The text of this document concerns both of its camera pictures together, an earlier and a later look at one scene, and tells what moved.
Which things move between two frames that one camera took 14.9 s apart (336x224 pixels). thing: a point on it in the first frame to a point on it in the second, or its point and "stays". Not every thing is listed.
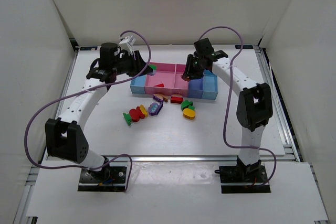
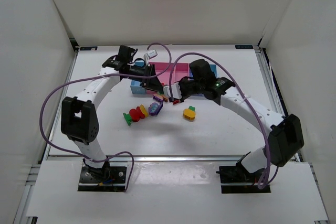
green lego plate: [127, 118] stays
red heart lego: [136, 114] stays
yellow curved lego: [144, 110] stays
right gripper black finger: [188, 73] to [182, 98]
